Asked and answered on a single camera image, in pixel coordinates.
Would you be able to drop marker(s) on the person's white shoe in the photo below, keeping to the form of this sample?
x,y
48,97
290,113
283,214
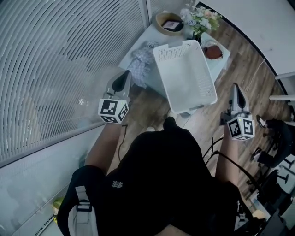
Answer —
x,y
151,129

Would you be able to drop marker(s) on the person's right forearm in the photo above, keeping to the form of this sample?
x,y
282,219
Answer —
x,y
227,156

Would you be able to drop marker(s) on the white shoulder bag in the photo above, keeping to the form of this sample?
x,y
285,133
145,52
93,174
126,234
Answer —
x,y
80,219

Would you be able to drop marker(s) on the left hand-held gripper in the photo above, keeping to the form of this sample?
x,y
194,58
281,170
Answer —
x,y
109,108

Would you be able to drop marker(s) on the grey checked clothes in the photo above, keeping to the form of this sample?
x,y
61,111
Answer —
x,y
140,66

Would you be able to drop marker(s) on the pastel flower bouquet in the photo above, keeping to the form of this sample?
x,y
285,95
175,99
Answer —
x,y
200,18

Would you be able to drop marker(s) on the grey window blinds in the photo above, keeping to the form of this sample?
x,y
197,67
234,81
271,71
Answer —
x,y
57,69

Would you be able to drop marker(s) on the black vase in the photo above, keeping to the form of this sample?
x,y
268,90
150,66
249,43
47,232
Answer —
x,y
197,38

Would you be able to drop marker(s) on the white low table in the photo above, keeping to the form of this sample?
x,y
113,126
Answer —
x,y
151,34

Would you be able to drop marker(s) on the white furniture legs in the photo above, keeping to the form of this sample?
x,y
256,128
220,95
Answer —
x,y
284,98

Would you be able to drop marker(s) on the person's left forearm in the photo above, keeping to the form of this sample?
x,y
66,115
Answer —
x,y
103,147

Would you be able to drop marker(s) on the person's black shirt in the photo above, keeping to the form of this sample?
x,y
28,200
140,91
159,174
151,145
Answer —
x,y
161,179

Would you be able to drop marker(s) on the white plastic basket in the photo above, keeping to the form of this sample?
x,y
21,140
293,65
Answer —
x,y
184,76

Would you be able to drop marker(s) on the red-brown item in clear bag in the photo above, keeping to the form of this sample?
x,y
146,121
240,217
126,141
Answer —
x,y
213,51

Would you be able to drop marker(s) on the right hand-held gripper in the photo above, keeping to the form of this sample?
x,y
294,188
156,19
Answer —
x,y
240,128

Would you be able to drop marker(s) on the dark framed picture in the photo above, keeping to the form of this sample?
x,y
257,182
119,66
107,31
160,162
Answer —
x,y
171,25

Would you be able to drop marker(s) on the tan woven bowl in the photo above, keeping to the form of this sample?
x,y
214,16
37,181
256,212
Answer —
x,y
161,27

